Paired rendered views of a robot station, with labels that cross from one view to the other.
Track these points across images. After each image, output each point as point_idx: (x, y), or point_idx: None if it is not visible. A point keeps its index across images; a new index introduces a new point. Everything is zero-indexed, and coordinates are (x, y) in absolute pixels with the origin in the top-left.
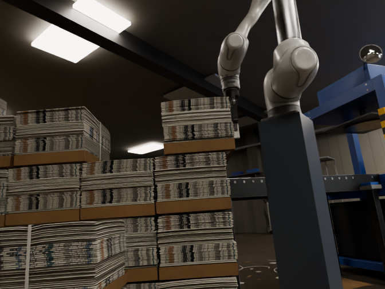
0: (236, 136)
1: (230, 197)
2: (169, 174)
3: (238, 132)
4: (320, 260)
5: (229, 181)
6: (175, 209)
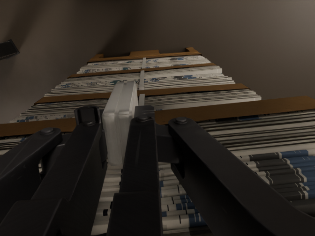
0: (137, 101)
1: (249, 89)
2: None
3: (134, 95)
4: None
5: (259, 96)
6: None
